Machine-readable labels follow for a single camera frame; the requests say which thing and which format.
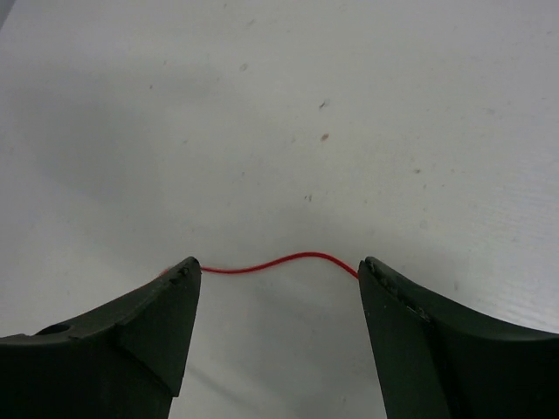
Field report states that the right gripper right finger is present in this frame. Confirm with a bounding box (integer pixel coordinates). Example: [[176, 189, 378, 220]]
[[358, 257, 558, 418]]

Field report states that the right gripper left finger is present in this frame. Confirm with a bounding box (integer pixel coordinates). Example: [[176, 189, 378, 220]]
[[1, 258, 201, 418]]

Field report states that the red headphone cable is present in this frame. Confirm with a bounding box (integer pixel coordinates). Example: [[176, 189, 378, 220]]
[[159, 251, 360, 280]]

